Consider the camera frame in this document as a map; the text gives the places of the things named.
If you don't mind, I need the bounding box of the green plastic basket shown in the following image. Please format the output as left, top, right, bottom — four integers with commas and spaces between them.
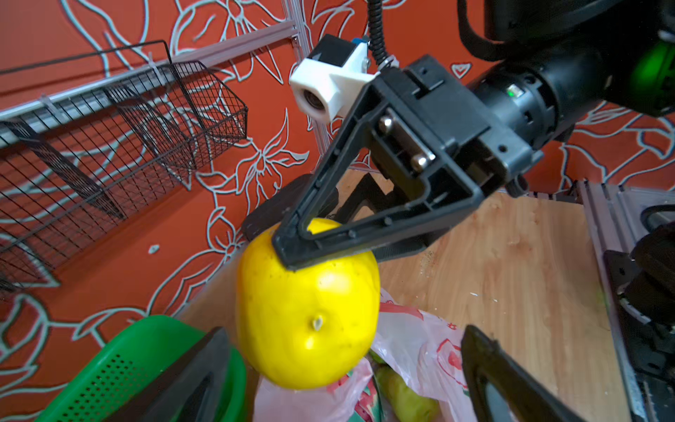
38, 316, 248, 421

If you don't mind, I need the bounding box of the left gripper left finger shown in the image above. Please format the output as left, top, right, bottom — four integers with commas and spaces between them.
107, 327, 230, 421

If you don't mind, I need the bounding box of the black tool case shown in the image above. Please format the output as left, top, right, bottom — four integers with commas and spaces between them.
242, 174, 312, 243

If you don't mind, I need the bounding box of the yellow apple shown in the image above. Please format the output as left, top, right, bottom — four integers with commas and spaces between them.
236, 226, 381, 390

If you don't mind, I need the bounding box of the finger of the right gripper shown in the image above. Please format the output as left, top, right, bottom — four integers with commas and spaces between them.
271, 83, 476, 273

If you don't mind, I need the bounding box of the red dragon fruit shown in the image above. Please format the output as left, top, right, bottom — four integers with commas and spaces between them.
348, 377, 383, 422

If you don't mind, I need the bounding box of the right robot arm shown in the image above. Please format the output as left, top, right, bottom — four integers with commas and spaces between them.
272, 1, 674, 271

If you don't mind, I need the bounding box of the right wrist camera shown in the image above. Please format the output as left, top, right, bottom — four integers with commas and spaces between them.
289, 34, 374, 125

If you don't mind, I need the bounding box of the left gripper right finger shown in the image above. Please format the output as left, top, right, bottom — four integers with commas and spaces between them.
461, 325, 584, 422

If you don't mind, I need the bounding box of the pink plastic bag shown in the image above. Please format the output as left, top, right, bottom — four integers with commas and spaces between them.
252, 291, 476, 421

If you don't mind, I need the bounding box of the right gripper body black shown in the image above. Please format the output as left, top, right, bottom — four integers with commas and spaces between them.
363, 56, 542, 253

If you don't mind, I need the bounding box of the black wire wall basket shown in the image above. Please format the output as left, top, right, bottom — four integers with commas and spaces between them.
1, 40, 249, 297

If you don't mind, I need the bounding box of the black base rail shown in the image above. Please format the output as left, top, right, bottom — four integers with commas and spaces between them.
578, 181, 674, 421

